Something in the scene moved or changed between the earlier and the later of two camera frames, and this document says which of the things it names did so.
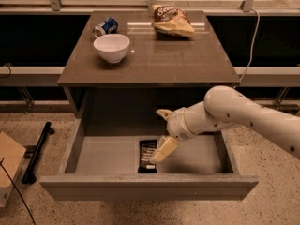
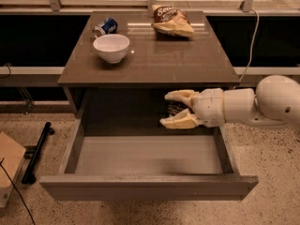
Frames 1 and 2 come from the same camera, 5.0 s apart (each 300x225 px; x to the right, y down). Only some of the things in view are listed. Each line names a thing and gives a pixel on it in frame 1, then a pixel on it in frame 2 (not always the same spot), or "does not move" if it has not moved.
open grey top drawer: (104, 168) does not move
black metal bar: (30, 176) does not move
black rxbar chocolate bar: (146, 149) -> (174, 107)
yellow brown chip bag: (173, 21) does not move
